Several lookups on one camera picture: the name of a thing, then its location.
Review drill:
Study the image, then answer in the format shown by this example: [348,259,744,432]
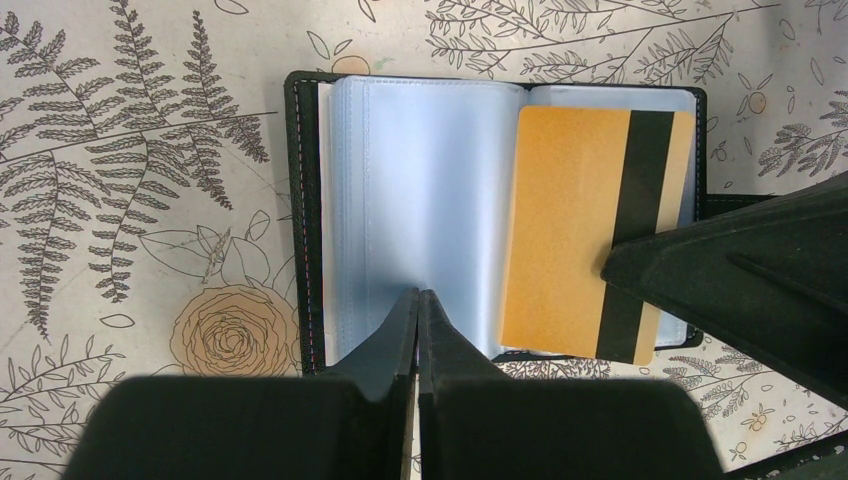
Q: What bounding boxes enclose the floral patterned table mat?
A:
[1,1,847,479]

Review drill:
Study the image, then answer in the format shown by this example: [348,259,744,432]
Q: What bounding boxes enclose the black leather card holder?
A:
[283,70,776,376]

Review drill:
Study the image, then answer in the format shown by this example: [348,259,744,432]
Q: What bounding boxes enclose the gold VIP card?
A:
[500,106,696,365]

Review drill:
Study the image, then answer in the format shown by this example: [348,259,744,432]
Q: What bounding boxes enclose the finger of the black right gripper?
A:
[601,175,847,406]

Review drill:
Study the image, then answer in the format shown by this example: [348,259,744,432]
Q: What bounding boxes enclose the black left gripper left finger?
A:
[64,289,419,479]

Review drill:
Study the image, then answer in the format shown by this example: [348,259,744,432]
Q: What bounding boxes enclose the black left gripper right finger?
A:
[418,290,723,479]

